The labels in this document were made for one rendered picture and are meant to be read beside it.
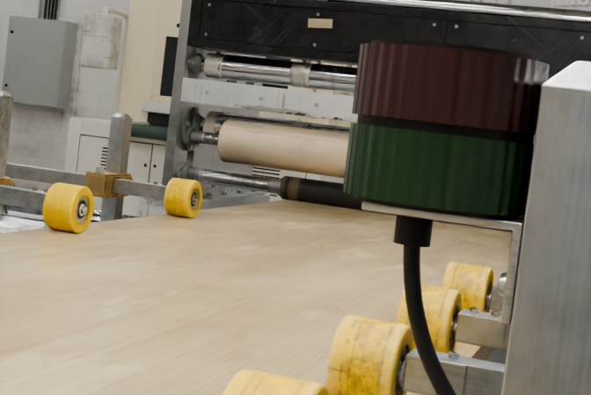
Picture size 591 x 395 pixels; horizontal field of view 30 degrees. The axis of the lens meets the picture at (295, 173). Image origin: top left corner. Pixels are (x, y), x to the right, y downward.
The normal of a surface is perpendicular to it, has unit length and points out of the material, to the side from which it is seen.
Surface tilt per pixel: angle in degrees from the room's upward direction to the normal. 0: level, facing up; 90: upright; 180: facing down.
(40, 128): 90
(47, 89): 90
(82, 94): 90
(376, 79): 90
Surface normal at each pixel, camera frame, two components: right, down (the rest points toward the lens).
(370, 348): -0.20, -0.51
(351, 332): -0.08, -0.80
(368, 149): -0.81, -0.07
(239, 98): -0.31, 0.01
